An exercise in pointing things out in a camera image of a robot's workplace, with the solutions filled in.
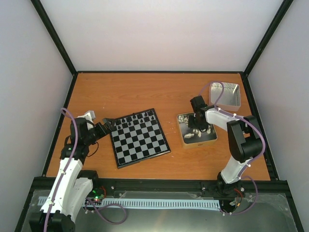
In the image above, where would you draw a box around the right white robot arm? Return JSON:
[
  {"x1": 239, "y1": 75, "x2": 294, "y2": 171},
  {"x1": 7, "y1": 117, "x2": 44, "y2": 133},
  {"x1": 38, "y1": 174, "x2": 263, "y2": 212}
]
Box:
[{"x1": 188, "y1": 106, "x2": 266, "y2": 196}]

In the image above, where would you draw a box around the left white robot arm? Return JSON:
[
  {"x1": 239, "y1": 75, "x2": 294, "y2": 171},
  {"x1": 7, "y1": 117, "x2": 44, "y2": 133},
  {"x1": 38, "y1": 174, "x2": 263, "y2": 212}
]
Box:
[{"x1": 29, "y1": 111, "x2": 116, "y2": 232}]

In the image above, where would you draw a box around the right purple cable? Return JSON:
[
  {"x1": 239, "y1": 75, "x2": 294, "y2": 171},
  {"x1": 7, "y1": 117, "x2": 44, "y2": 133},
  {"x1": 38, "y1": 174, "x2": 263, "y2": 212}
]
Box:
[{"x1": 199, "y1": 81, "x2": 267, "y2": 167}]

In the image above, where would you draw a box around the gold metal tin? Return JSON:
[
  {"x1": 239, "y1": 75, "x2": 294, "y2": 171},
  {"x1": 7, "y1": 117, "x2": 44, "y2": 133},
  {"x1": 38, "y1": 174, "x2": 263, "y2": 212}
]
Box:
[{"x1": 177, "y1": 113, "x2": 217, "y2": 148}]

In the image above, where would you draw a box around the light blue cable duct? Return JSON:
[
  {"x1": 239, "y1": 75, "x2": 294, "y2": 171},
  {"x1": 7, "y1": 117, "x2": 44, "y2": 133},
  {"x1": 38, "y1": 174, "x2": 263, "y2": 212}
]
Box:
[{"x1": 37, "y1": 196, "x2": 222, "y2": 211}]

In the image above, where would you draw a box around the purple cable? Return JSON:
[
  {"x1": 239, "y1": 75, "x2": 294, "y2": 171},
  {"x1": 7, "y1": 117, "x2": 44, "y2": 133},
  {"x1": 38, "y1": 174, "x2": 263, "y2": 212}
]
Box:
[
  {"x1": 44, "y1": 107, "x2": 80, "y2": 232},
  {"x1": 199, "y1": 81, "x2": 267, "y2": 167}
]

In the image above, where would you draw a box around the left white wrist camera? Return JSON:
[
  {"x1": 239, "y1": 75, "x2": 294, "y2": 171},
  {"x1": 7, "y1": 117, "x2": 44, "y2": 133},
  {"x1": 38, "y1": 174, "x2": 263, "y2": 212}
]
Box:
[{"x1": 78, "y1": 110, "x2": 96, "y2": 121}]

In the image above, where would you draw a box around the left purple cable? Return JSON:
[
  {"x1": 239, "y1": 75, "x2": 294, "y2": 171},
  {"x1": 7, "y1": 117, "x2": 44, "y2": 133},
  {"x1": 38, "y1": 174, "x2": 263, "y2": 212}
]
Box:
[{"x1": 44, "y1": 107, "x2": 80, "y2": 232}]

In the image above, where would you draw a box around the black aluminium frame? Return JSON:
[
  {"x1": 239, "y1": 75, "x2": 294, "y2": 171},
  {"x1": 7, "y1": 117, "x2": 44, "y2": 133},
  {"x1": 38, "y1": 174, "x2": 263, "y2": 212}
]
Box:
[{"x1": 14, "y1": 0, "x2": 309, "y2": 232}]

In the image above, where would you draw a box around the black and silver chessboard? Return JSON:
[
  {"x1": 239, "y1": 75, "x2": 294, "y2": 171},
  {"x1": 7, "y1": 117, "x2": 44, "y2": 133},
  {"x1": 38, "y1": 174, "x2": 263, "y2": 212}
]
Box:
[{"x1": 110, "y1": 109, "x2": 171, "y2": 169}]

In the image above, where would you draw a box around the green lit circuit board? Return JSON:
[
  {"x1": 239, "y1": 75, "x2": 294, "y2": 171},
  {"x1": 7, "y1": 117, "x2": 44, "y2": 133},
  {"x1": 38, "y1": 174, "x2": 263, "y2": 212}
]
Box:
[{"x1": 92, "y1": 187, "x2": 106, "y2": 202}]

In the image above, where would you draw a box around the black chess piece set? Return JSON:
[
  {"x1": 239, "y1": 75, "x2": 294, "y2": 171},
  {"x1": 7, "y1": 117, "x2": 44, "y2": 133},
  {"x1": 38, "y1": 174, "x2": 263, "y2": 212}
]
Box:
[{"x1": 114, "y1": 109, "x2": 157, "y2": 130}]

